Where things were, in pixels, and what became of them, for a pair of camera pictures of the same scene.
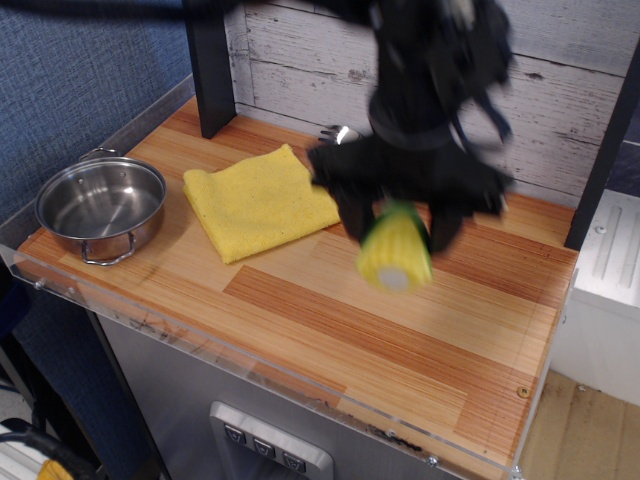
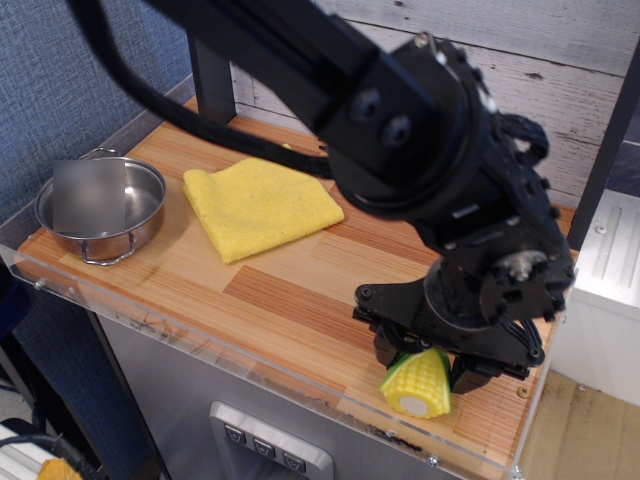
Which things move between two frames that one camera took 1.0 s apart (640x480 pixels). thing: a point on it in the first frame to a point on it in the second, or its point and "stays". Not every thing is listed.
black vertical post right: (608, 156) stays
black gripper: (442, 175) to (418, 313)
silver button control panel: (251, 446) stays
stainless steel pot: (103, 202) stays
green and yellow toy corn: (395, 251) to (419, 384)
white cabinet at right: (598, 343) stays
